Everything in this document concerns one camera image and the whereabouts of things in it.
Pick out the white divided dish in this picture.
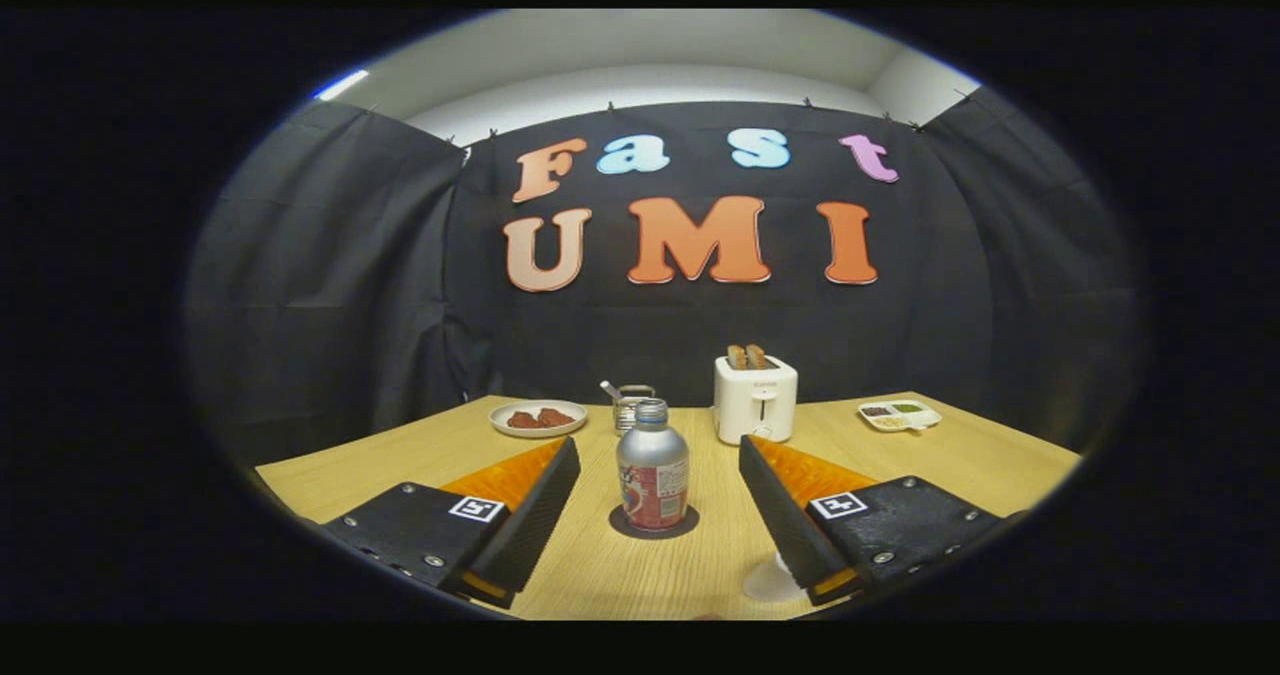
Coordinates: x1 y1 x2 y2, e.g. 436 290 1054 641
857 400 943 433

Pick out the white cup with handle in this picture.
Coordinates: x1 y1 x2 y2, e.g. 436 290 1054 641
742 552 807 603

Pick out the silver juice bottle pink label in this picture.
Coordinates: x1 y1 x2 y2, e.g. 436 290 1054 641
616 398 691 533

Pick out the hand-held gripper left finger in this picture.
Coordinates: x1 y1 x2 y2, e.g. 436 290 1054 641
320 437 583 611

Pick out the wooden table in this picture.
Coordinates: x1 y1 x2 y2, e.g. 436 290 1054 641
255 392 1084 621

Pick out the dark round coaster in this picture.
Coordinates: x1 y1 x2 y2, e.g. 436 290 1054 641
609 503 700 541

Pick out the narrow ceiling light strip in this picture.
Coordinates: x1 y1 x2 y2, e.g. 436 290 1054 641
315 69 371 102

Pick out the white toaster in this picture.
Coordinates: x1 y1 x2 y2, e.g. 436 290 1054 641
713 355 799 446

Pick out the black backdrop cloth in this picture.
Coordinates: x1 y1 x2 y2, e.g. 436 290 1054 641
185 85 1141 456

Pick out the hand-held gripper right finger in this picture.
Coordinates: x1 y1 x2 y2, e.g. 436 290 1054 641
738 435 1004 606

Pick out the glass jar with metal handle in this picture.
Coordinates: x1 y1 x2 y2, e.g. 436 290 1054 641
612 384 657 436

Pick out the white plate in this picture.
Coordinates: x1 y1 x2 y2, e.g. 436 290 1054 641
488 399 589 439

